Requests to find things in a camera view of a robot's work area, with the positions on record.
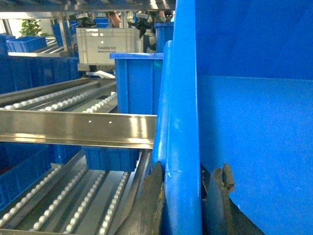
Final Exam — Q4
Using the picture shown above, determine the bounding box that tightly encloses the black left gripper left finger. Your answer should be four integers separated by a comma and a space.
115, 161, 164, 235

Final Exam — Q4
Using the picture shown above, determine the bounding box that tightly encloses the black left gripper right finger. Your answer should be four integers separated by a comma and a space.
201, 164, 264, 235

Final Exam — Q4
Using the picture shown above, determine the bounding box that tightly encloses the large blue plastic crate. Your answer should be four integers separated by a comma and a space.
154, 0, 313, 235

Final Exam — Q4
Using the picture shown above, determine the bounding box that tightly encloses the dark blue bin left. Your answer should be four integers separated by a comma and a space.
0, 56, 79, 94

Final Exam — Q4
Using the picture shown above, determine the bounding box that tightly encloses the blue bin upper shelf left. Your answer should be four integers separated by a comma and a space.
7, 36, 47, 52

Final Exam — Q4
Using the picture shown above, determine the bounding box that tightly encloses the blue bin under rail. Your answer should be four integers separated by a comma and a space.
82, 146, 139, 172

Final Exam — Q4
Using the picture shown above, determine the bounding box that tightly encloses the stainless steel roller shelf rack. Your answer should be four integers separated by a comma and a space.
0, 0, 176, 235

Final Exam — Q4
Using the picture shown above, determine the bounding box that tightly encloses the blue bin beside crate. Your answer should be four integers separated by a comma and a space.
110, 53, 164, 115

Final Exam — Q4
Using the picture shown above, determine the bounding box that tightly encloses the green potted plant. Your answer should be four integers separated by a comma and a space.
19, 19, 49, 37

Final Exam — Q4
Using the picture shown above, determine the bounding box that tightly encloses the white plastic crate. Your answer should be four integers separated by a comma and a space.
76, 28, 143, 66

